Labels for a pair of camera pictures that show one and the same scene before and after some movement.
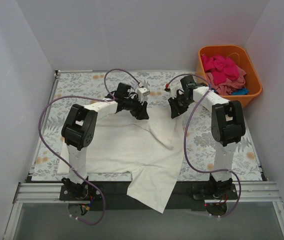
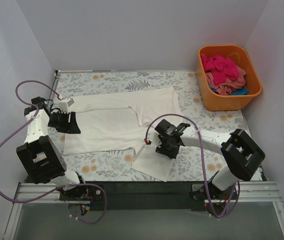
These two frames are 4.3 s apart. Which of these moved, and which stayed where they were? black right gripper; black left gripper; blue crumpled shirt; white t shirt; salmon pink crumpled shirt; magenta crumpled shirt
Moved: black left gripper; white t shirt; black right gripper
Stayed: salmon pink crumpled shirt; magenta crumpled shirt; blue crumpled shirt
